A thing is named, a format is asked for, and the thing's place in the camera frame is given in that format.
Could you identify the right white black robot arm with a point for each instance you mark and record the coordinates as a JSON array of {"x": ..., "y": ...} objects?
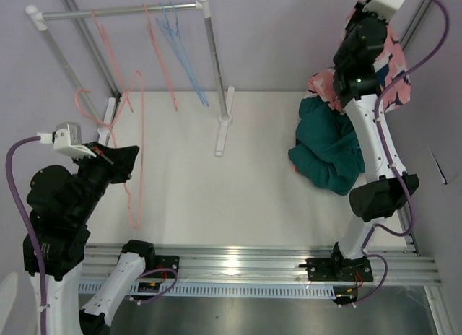
[{"x": 388, "y": 185}]

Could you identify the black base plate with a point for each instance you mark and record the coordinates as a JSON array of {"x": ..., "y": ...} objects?
[
  {"x": 163, "y": 262},
  {"x": 325, "y": 270}
]

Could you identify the teal shorts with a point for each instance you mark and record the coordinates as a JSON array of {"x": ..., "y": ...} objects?
[{"x": 326, "y": 150}]

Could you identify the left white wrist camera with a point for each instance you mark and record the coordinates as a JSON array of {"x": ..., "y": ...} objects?
[{"x": 67, "y": 140}]

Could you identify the pink patterned shorts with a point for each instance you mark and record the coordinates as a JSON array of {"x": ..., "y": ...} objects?
[{"x": 390, "y": 67}]

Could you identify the aluminium mounting rail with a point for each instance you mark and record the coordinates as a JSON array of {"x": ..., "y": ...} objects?
[{"x": 281, "y": 265}]

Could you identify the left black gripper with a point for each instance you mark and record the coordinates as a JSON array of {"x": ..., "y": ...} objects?
[{"x": 120, "y": 160}]

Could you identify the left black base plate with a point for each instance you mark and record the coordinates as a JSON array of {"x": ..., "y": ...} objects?
[{"x": 163, "y": 262}]

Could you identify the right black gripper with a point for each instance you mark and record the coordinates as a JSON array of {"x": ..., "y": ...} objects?
[{"x": 359, "y": 14}]

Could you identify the metal clothes rack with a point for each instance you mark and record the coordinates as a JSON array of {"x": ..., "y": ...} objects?
[{"x": 77, "y": 16}]

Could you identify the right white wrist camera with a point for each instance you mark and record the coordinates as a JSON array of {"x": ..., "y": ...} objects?
[{"x": 384, "y": 10}]

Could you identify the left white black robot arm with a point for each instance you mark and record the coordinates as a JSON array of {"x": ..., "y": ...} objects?
[{"x": 61, "y": 204}]

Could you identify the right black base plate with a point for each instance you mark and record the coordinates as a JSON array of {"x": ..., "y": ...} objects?
[{"x": 325, "y": 270}]

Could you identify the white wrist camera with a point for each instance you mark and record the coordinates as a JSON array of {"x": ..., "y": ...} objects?
[
  {"x": 67, "y": 140},
  {"x": 384, "y": 10}
]

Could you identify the blue wire hanger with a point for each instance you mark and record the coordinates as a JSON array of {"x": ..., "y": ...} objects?
[
  {"x": 182, "y": 56},
  {"x": 165, "y": 26}
]

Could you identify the white slotted cable duct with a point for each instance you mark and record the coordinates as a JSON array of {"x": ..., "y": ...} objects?
[{"x": 195, "y": 289}]

